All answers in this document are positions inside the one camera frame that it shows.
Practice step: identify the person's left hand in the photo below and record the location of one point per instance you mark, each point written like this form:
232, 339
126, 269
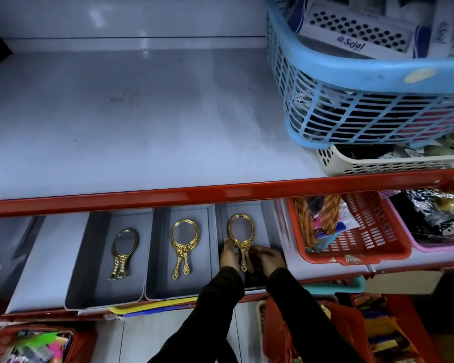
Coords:
229, 258

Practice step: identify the person's right hand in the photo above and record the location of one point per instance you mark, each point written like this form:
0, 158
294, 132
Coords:
270, 258

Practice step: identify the person's left fingers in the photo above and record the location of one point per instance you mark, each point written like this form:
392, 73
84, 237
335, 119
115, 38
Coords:
227, 246

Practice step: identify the person's right fingers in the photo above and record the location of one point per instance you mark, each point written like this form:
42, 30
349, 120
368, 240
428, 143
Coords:
257, 251

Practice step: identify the golden ornate hand mirror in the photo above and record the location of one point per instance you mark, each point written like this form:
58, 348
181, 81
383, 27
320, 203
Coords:
112, 275
243, 243
176, 272
186, 266
123, 270

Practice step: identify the person's right forearm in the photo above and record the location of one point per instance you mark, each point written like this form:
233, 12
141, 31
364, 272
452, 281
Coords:
306, 321

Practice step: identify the person's left forearm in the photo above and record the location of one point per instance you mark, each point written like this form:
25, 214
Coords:
208, 321

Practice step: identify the grey plastic tray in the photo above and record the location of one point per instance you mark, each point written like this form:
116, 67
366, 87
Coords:
265, 226
159, 260
98, 260

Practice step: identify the orange striped packet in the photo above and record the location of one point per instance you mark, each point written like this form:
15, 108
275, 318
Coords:
306, 219

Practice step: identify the teal plastic basket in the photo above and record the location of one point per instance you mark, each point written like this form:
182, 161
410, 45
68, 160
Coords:
340, 287

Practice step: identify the yellow paper sheet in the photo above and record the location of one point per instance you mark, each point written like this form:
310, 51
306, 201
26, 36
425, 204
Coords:
151, 305

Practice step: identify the red plastic shopping basket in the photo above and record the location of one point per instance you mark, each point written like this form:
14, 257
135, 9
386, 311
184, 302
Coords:
348, 325

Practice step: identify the cream plastic basket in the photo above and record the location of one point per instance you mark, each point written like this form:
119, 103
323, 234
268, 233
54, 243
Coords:
363, 164

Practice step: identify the pile of colourful packets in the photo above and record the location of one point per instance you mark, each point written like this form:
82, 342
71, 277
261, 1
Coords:
389, 332

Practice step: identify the pink plastic basket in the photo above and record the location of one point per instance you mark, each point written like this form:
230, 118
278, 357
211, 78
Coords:
423, 245

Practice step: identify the black packets in clear wrap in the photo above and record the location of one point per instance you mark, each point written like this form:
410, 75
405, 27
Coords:
427, 211

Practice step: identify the red basket with colourful packets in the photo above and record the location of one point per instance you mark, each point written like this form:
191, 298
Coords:
81, 344

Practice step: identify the blue plastic basket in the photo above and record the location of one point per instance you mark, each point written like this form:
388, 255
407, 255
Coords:
348, 75

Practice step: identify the white dotted card box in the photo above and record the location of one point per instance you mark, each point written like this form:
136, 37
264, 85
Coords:
357, 32

